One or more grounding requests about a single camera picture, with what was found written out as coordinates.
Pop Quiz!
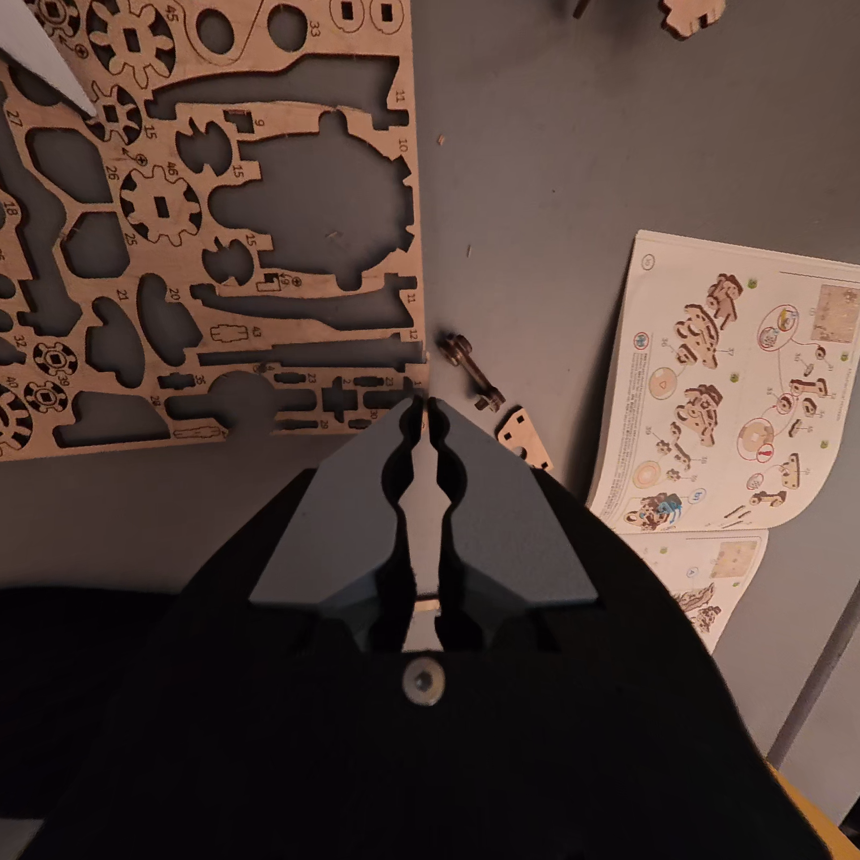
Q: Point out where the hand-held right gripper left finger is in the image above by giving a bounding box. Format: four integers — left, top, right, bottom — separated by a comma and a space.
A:
249, 396, 424, 651

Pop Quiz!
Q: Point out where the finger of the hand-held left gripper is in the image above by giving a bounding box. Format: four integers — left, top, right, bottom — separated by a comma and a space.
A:
0, 0, 99, 117

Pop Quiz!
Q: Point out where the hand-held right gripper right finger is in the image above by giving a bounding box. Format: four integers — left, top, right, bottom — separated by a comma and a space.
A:
428, 396, 600, 651

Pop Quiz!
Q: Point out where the laser-cut wooden parts sheet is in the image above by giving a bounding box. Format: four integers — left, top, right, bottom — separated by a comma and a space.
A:
0, 0, 429, 463

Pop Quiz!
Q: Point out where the yellow plastic bin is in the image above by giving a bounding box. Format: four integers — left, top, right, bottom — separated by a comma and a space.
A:
766, 762, 860, 860

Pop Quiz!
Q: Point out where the dark wooden link part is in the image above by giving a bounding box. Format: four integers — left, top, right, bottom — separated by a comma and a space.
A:
440, 332, 506, 412

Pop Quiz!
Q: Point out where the light wooden plate part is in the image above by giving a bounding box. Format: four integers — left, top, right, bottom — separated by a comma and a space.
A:
496, 405, 555, 471

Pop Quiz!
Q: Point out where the illustrated instruction booklet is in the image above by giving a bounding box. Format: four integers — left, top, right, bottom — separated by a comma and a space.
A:
586, 230, 860, 656

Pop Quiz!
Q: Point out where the small wooden part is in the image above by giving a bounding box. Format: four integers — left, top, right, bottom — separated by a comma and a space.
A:
660, 0, 728, 40

